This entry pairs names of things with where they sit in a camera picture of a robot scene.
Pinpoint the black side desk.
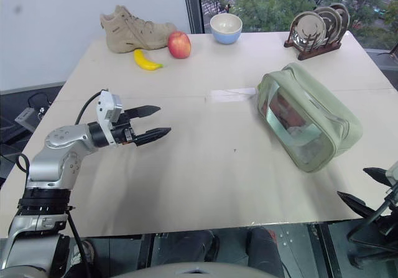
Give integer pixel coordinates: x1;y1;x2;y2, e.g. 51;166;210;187
363;48;398;91

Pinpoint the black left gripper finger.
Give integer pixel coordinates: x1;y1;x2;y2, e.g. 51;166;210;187
124;104;162;121
135;127;173;149

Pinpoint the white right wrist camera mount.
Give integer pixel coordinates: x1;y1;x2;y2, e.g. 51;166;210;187
384;168;398;205

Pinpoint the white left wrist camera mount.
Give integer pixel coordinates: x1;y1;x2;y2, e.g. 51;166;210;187
95;90;126;149

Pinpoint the yellow banana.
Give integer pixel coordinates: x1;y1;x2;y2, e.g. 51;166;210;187
133;49;164;72

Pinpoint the light green toiletry bag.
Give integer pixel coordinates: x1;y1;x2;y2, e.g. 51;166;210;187
256;62;364;174

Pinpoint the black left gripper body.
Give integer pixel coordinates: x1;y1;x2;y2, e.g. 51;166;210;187
110;111;138;147

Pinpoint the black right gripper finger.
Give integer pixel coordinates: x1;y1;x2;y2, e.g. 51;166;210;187
363;167;393;186
336;190;374;220

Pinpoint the dark window frame pillar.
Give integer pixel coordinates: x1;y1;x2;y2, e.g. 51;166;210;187
181;0;205;35

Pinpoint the tan suede boot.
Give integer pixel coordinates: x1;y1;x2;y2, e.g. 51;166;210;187
99;5;178;54

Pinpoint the red apple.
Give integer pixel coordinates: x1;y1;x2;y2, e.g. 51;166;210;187
167;30;192;60

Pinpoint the blue and cream bowl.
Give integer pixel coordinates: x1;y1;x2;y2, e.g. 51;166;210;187
210;13;243;45

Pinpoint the grey robot torso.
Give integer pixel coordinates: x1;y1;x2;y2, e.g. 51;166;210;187
0;260;261;278

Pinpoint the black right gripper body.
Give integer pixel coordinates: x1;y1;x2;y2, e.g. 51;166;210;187
362;197;398;238

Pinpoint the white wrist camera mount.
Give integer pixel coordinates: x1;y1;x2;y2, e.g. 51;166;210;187
95;90;126;149
384;168;398;205

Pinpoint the dark wooden plate rack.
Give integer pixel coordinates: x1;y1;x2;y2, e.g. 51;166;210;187
283;30;342;62

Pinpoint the small grey box device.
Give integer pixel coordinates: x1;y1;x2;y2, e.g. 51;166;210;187
14;106;36;132

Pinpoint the shiny metal plate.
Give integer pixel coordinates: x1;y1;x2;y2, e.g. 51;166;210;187
313;6;343;42
328;2;351;38
291;11;328;49

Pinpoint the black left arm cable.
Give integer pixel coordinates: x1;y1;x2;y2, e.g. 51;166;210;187
67;88;109;260

